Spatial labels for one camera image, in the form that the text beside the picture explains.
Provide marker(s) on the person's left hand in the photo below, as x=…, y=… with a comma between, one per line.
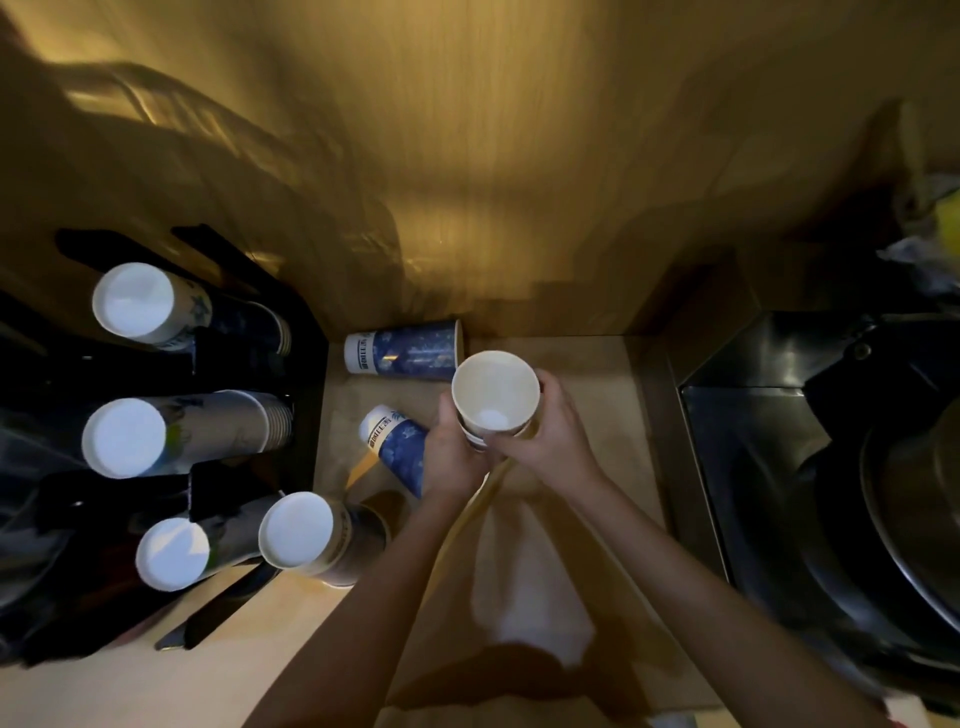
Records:
x=450, y=465

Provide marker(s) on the person's right hand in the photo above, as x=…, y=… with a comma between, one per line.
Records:
x=559, y=450

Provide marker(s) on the blue paper cup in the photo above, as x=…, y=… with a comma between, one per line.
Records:
x=412, y=351
x=401, y=450

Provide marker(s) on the upside-down cup stack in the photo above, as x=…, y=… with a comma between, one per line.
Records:
x=296, y=531

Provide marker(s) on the black cup dispenser rack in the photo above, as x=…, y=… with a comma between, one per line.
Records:
x=307, y=375

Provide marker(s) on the stack of white paper cups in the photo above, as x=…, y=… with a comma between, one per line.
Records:
x=172, y=553

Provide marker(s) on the stack of green-print paper cups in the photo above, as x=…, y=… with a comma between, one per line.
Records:
x=124, y=439

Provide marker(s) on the stack of blue paper cups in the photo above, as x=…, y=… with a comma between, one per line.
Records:
x=133, y=300

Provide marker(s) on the person's left forearm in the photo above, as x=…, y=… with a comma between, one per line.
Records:
x=360, y=637

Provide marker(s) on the person's right forearm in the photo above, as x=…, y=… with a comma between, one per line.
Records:
x=712, y=622

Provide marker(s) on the black stove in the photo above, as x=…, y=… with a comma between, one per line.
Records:
x=750, y=450

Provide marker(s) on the steel pan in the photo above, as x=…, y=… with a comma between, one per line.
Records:
x=922, y=510

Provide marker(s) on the plastic bag with yellow item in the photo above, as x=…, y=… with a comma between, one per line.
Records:
x=930, y=255

